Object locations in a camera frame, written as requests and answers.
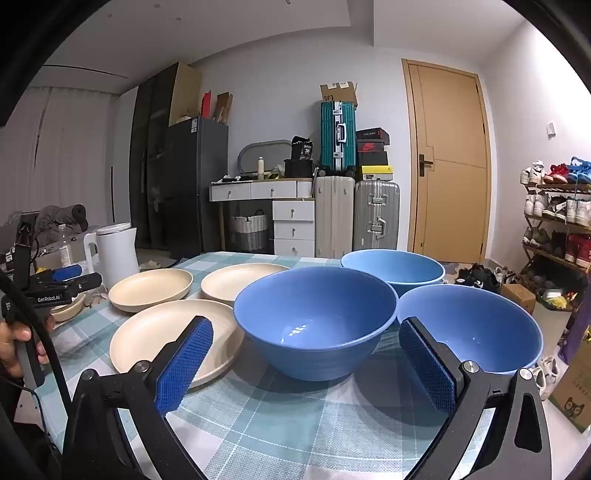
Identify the silver suitcase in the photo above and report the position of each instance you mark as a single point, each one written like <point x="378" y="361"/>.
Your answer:
<point x="376" y="217"/>

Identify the pair of white sneakers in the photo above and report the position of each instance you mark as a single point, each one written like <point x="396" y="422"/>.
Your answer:
<point x="547" y="376"/>

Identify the rows of shoes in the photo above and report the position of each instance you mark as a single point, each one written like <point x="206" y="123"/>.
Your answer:
<point x="558" y="173"/>

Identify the clear plastic bottle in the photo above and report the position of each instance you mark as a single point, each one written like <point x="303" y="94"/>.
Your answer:
<point x="67" y="249"/>

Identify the wooden door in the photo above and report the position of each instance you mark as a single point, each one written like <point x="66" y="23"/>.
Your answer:
<point x="443" y="115"/>

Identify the black sneakers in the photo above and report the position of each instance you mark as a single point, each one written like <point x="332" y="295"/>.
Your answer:
<point x="478" y="277"/>

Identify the white curtain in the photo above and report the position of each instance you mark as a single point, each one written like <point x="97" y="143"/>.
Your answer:
<point x="69" y="152"/>

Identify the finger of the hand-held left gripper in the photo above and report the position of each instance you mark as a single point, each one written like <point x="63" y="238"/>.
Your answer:
<point x="67" y="272"/>
<point x="87" y="281"/>

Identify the teal suitcase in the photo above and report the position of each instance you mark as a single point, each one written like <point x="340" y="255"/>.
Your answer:
<point x="337" y="138"/>

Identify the black pouch bag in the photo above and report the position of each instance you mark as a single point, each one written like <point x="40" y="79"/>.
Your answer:
<point x="301" y="148"/>

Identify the brown paper bag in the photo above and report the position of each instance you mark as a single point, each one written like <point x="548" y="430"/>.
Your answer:
<point x="223" y="108"/>

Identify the cream plate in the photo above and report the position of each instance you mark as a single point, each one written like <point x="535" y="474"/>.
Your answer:
<point x="240" y="281"/>
<point x="157" y="337"/>
<point x="150" y="290"/>

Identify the white bottle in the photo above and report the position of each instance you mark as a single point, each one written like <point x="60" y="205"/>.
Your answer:
<point x="261" y="168"/>

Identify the grey clothes pile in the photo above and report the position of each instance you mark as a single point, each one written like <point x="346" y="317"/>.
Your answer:
<point x="60" y="217"/>

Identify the oval grey mirror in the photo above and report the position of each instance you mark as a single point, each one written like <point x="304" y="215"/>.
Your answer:
<point x="268" y="154"/>

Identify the white electric kettle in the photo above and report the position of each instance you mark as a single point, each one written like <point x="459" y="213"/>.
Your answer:
<point x="115" y="254"/>

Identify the blue bowl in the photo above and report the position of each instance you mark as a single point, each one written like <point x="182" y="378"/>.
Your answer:
<point x="314" y="323"/>
<point x="480" y="332"/>
<point x="392" y="270"/>

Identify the white desk with drawers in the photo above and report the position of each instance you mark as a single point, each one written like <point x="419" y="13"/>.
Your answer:
<point x="293" y="212"/>

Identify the tall dark cabinet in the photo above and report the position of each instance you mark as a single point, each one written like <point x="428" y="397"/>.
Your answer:
<point x="147" y="161"/>

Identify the black box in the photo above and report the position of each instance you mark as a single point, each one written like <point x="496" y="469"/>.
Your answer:
<point x="298" y="169"/>

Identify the woven laundry basket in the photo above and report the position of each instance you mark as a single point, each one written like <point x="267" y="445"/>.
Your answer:
<point x="249" y="230"/>

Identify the printed cardboard box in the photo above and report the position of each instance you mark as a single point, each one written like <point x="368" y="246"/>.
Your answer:
<point x="572" y="392"/>

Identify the yellow and black shoebox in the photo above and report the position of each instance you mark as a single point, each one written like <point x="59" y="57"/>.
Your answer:
<point x="375" y="173"/>

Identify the red box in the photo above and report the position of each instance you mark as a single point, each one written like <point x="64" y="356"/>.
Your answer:
<point x="206" y="105"/>

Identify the purple rolled mat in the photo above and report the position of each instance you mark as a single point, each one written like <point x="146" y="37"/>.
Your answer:
<point x="572" y="341"/>

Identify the checked teal tablecloth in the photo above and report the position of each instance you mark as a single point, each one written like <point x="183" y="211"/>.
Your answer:
<point x="286" y="415"/>

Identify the small cream bowl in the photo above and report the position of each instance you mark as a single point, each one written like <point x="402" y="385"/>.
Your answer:
<point x="69" y="313"/>

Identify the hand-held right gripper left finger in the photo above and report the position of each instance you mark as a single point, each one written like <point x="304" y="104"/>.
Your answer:
<point x="184" y="364"/>

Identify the plain cardboard box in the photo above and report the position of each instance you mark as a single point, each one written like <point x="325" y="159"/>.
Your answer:
<point x="518" y="299"/>

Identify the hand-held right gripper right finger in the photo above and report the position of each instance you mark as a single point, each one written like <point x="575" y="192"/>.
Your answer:
<point x="429" y="369"/>

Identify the beige suitcase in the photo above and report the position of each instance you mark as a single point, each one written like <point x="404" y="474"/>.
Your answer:
<point x="334" y="217"/>

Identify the person's left hand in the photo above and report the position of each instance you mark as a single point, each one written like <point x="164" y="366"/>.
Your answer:
<point x="9" y="346"/>

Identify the wooden shoe rack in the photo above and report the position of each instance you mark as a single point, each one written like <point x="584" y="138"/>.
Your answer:
<point x="561" y="221"/>

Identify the black fridge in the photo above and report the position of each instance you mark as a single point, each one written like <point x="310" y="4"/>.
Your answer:
<point x="194" y="184"/>

